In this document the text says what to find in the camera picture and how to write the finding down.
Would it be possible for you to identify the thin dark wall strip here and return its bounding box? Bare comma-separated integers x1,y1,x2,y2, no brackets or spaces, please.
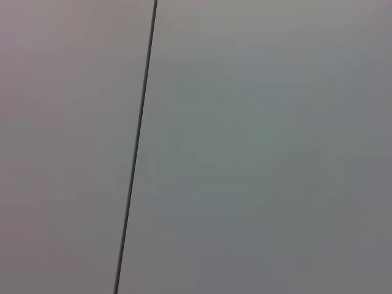
112,0,159,294

